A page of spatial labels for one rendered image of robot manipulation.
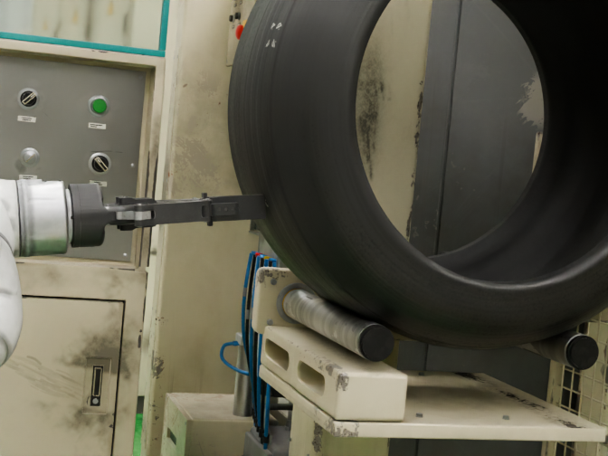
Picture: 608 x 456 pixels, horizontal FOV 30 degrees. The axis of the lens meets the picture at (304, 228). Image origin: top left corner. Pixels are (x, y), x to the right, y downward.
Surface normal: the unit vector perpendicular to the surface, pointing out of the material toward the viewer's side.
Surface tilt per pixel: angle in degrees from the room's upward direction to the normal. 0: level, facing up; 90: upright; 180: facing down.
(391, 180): 90
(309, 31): 80
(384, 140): 90
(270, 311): 90
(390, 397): 90
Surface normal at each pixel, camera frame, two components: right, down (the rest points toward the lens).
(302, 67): -0.51, -0.06
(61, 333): 0.29, 0.07
